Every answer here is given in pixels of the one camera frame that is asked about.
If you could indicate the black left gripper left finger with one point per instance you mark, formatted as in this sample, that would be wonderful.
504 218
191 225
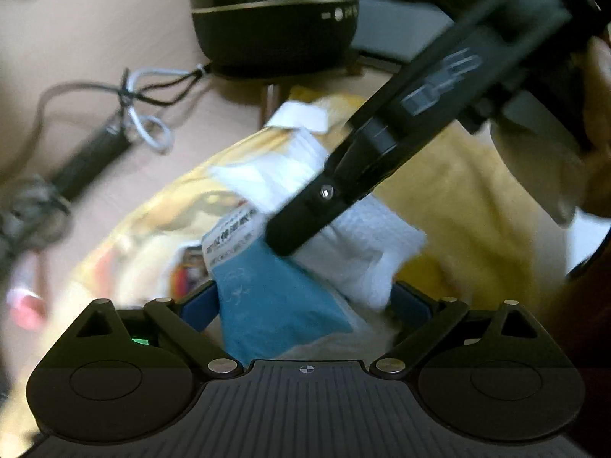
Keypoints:
151 342

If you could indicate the blue wet wipes packet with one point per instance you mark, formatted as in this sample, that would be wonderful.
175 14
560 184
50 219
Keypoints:
270 308

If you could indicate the black round speaker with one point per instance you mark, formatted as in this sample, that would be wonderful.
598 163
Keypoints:
250 40

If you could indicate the yellow cartoon cloth mat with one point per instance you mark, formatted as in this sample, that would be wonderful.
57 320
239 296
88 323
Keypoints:
481 227

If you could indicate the pink tube bottle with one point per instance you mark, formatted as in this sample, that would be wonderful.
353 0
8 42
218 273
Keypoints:
28 290

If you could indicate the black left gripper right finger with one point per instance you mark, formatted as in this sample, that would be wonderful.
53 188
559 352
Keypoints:
455 340

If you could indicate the person right hand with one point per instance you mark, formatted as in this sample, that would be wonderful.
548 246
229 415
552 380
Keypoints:
597 127

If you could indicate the black power adapter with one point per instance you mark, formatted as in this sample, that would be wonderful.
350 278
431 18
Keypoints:
94 156

